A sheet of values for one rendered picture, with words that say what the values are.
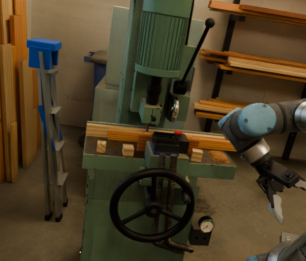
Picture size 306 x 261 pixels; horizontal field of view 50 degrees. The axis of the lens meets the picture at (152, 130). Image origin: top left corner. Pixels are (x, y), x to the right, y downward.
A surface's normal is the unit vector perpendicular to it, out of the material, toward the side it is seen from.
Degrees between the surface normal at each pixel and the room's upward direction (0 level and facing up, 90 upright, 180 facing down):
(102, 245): 90
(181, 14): 90
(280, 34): 90
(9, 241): 0
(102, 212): 90
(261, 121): 63
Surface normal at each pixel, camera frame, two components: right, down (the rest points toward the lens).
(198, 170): 0.13, 0.36
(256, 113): 0.01, -0.13
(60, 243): 0.15, -0.93
